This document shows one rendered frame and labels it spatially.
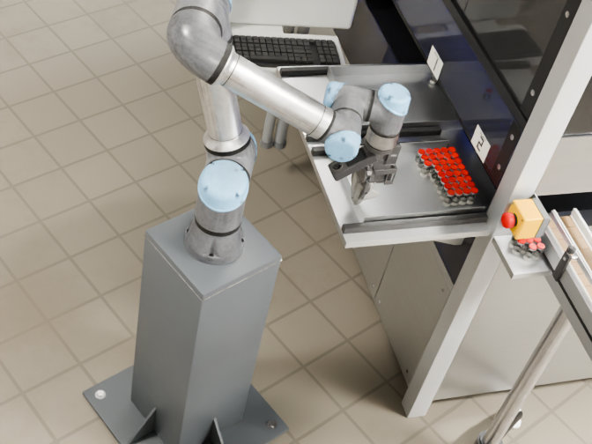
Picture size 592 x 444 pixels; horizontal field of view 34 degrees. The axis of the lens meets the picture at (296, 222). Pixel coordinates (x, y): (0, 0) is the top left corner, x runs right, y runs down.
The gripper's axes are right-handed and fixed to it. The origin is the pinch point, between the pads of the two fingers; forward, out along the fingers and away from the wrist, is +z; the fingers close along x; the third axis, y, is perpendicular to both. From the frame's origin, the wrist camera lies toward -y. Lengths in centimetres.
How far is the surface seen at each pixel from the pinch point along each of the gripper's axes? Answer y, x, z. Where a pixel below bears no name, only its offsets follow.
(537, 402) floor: 84, -13, 90
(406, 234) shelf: 12.1, -9.9, 3.4
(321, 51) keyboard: 14, 72, 8
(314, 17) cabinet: 16, 88, 6
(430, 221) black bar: 18.9, -7.9, 1.2
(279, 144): 18, 98, 70
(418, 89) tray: 36, 46, 3
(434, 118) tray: 36.4, 33.0, 2.7
